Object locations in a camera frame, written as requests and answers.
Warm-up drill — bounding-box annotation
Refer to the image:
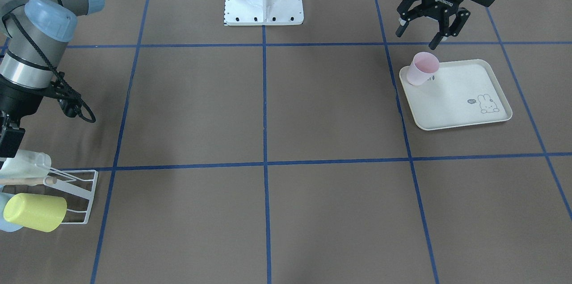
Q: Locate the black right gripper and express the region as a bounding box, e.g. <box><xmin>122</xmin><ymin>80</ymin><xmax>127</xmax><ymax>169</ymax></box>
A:
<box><xmin>0</xmin><ymin>76</ymin><xmax>45</xmax><ymax>158</ymax></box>

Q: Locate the cream white plastic cup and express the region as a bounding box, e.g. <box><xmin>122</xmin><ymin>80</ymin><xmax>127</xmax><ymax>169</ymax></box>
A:
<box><xmin>0</xmin><ymin>149</ymin><xmax>56</xmax><ymax>187</ymax></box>

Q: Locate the yellow plastic cup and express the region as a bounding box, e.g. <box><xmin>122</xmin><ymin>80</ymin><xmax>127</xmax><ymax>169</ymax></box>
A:
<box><xmin>3</xmin><ymin>193</ymin><xmax>67</xmax><ymax>232</ymax></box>

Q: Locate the light blue cup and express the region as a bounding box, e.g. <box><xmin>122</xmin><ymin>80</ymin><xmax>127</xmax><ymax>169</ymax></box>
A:
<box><xmin>0</xmin><ymin>192</ymin><xmax>25</xmax><ymax>234</ymax></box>

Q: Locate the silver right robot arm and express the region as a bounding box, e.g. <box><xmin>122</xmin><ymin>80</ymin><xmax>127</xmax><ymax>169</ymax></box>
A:
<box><xmin>0</xmin><ymin>0</ymin><xmax>105</xmax><ymax>158</ymax></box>

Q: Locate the pink plastic cup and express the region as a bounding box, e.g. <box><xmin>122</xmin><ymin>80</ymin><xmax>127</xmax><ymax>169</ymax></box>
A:
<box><xmin>406</xmin><ymin>52</ymin><xmax>441</xmax><ymax>85</ymax></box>

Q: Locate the cream plastic tray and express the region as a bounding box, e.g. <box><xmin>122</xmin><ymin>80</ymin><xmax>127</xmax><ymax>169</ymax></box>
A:
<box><xmin>399</xmin><ymin>59</ymin><xmax>513</xmax><ymax>131</ymax></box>

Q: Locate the white wire cup rack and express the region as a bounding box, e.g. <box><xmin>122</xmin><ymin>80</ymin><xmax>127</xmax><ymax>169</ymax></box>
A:
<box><xmin>0</xmin><ymin>159</ymin><xmax>99</xmax><ymax>226</ymax></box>

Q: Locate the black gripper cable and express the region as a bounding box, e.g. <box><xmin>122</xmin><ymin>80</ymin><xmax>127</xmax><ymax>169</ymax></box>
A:
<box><xmin>2</xmin><ymin>12</ymin><xmax>97</xmax><ymax>124</ymax></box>

